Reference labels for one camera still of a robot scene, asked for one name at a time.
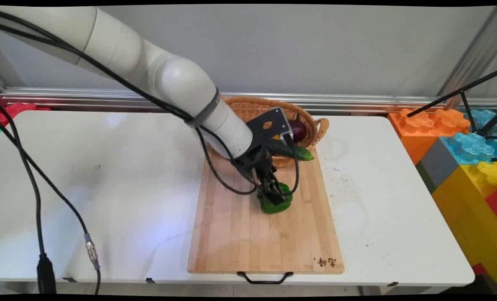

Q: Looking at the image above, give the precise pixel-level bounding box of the orange toy building block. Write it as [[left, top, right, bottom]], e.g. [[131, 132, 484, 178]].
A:
[[387, 108, 471, 166]]

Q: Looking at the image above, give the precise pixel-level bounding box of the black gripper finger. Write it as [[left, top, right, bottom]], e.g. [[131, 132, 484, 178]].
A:
[[269, 171, 292, 206], [256, 182, 274, 200]]

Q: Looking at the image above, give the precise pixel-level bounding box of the green bell pepper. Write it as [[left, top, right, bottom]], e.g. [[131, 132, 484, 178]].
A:
[[256, 182, 294, 215]]

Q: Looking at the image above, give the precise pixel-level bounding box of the thick black cable with plug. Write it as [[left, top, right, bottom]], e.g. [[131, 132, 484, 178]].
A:
[[0, 98, 57, 294]]

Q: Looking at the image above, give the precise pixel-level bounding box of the black tripod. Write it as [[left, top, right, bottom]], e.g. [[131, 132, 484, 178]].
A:
[[406, 67, 497, 141]]

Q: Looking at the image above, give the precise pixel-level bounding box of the grey toy building block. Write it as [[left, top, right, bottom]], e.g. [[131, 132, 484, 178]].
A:
[[415, 138, 460, 194]]

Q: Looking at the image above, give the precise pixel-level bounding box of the red toy building block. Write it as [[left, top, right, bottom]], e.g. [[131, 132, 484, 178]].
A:
[[485, 186, 497, 225]]

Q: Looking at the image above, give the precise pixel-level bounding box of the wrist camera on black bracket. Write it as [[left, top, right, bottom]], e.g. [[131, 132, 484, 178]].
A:
[[246, 107, 295, 145]]

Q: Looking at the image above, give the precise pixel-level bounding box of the black cutting board handle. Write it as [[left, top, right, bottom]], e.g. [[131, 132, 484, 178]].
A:
[[236, 271, 295, 285]]

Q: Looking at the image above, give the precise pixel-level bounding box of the long green cucumber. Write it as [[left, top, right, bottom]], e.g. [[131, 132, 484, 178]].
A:
[[267, 139, 315, 162]]

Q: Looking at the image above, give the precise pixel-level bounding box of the purple eggplant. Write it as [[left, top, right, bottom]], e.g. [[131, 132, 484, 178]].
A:
[[288, 118, 308, 143]]

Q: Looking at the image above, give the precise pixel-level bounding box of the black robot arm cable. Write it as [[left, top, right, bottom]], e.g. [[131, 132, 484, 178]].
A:
[[0, 10, 300, 196]]

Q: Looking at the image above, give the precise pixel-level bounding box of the black cable with metal connector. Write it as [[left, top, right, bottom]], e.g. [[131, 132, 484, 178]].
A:
[[0, 114, 102, 295]]

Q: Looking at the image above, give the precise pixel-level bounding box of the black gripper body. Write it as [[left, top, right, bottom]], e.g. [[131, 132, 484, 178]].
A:
[[231, 143, 275, 184]]

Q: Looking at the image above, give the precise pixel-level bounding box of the aluminium rail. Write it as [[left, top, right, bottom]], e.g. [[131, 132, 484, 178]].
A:
[[0, 87, 497, 114]]

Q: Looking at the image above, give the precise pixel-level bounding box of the blue toy building block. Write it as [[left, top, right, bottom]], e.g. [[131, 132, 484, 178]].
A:
[[439, 109, 497, 165]]

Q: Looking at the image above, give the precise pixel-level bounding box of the woven wicker basket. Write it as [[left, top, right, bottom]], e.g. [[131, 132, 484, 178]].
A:
[[223, 97, 330, 168]]

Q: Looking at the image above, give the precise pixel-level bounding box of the bamboo cutting board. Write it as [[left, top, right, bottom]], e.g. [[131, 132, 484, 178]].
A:
[[187, 144, 345, 275]]

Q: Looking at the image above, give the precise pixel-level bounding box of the yellow toy building block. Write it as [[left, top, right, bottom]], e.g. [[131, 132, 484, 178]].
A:
[[431, 161, 497, 294]]

